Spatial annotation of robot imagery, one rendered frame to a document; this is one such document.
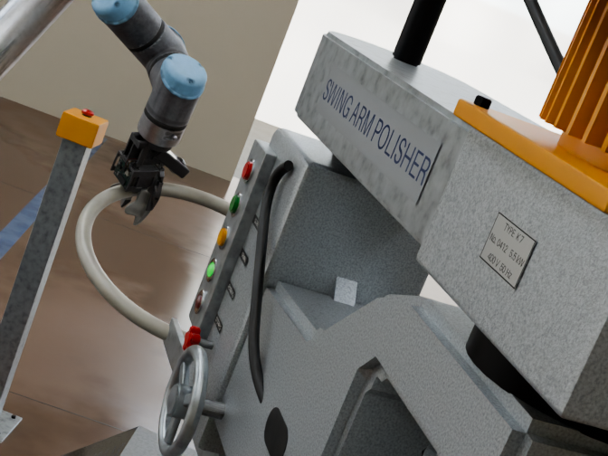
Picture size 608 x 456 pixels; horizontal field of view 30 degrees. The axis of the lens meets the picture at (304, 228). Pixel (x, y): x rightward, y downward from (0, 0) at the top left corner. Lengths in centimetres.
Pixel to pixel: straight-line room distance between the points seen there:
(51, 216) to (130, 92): 488
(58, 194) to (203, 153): 492
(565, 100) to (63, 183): 282
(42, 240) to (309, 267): 224
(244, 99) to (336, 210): 695
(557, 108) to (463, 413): 25
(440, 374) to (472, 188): 16
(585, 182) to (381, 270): 74
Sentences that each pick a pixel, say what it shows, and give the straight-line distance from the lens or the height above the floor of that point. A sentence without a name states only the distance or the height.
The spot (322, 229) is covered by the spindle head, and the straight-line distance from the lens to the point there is 145.
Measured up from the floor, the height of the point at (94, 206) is 119.
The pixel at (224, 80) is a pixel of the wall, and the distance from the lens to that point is 837.
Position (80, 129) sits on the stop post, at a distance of 352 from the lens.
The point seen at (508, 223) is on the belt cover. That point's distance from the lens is 88.
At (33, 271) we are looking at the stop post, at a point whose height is 56.
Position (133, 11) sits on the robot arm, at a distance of 223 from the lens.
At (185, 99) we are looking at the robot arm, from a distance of 221.
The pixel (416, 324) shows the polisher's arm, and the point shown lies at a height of 152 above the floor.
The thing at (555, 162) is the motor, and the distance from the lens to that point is 82.
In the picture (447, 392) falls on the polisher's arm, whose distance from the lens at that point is 95.
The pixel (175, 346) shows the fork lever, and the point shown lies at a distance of 198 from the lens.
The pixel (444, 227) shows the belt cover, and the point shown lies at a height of 162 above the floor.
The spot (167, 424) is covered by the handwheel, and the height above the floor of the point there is 116.
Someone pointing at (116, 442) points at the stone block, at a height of 81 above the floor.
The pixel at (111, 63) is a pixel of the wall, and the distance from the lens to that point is 844.
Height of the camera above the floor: 180
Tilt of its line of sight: 13 degrees down
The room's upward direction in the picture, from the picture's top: 22 degrees clockwise
